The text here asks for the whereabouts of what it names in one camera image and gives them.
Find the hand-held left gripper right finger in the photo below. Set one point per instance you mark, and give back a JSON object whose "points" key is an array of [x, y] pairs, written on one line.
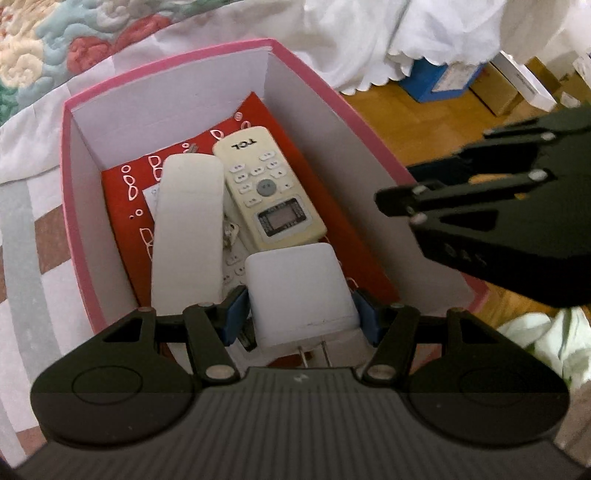
{"points": [[367, 314]]}

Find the white bed skirt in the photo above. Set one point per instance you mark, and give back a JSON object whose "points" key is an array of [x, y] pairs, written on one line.
{"points": [[351, 41]]}

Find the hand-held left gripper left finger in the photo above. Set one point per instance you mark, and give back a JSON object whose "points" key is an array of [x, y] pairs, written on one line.
{"points": [[238, 309]]}

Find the pink box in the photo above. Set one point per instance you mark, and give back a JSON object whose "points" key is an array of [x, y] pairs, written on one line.
{"points": [[295, 92]]}

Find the red patterned card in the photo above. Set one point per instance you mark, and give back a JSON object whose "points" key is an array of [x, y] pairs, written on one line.
{"points": [[351, 258]]}

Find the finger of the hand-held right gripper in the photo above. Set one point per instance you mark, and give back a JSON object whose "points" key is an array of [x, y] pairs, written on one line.
{"points": [[397, 201], [438, 168]]}

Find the white charger plug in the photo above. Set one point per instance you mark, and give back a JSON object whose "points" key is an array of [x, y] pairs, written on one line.
{"points": [[300, 295]]}

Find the pale green cloth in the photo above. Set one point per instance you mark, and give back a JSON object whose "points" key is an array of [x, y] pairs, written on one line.
{"points": [[531, 337]]}

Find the long white carton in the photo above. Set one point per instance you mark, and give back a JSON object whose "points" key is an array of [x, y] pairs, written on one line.
{"points": [[526, 81]]}

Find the blue box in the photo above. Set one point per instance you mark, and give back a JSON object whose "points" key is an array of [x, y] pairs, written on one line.
{"points": [[429, 81]]}

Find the checkered mat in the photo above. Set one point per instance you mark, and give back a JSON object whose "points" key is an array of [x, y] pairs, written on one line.
{"points": [[27, 286]]}

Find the cream remote control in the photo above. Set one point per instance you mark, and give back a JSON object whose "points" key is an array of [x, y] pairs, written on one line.
{"points": [[258, 184]]}

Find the brown cardboard box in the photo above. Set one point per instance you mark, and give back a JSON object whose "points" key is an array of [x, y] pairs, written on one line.
{"points": [[498, 94]]}

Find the white remote control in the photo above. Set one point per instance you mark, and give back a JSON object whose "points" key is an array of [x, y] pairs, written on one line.
{"points": [[233, 270]]}

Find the long white remote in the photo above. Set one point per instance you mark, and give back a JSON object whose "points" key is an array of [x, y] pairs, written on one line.
{"points": [[184, 240]]}

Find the silver keys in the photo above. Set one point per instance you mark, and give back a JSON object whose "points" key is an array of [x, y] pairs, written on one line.
{"points": [[230, 236]]}

